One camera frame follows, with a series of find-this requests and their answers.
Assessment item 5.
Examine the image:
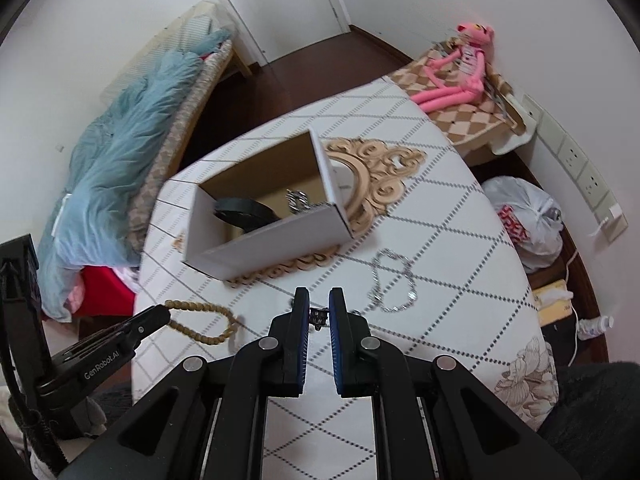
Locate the brown checkered cloth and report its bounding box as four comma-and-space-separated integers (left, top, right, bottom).
390, 44, 522, 149

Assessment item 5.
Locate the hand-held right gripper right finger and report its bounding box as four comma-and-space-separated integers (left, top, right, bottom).
327, 287, 583, 480

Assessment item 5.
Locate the light blue blanket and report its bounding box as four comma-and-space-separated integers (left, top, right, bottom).
37, 27, 234, 322

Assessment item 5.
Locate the black fuzzy cushion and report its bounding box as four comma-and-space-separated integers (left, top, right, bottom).
537, 359, 640, 480

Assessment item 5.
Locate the silver chain bracelet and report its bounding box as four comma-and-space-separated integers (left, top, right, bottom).
284, 187, 326, 216

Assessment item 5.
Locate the yellow tissue box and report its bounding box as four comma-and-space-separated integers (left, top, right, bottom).
531, 280, 576, 326

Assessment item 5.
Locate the small white bottle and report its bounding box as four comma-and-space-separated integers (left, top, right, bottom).
577, 314, 615, 340

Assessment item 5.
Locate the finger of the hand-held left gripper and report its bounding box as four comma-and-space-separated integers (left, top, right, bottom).
62, 327, 151, 363
95, 304, 172, 343

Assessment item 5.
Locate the white diamond-patterned tablecloth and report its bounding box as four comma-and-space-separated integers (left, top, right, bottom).
132, 76, 560, 480

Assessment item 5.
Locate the white cardboard box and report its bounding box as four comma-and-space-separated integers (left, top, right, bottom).
181, 129, 356, 281

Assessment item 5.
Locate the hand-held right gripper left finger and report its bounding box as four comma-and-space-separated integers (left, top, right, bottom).
60, 287, 311, 480

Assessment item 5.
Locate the pink plush toy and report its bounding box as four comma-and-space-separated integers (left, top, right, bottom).
411, 21, 494, 114

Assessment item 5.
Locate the black ribbed cable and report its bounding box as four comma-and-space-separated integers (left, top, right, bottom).
7, 380, 67, 476

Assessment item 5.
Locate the white wall socket panel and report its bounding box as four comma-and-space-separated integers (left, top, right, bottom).
520, 92, 629, 244

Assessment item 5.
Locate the white plastic bag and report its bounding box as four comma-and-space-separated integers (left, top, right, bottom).
481, 175, 566, 272

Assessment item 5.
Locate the white cable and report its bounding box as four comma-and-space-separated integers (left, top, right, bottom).
564, 247, 589, 361

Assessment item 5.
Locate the bed with patterned mattress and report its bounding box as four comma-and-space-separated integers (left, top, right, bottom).
37, 1, 252, 322

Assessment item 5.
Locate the white door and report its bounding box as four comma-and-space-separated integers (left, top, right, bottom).
200, 0, 352, 62

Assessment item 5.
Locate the black band bracelet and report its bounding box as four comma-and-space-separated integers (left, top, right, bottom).
212, 197, 284, 234

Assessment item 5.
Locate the wooden bead bracelet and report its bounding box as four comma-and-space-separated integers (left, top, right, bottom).
164, 298, 239, 347

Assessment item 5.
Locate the silver chain necklace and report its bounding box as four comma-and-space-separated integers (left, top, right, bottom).
367, 248, 419, 314

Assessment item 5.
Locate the red cloth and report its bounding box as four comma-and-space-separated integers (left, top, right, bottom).
77, 266, 139, 334

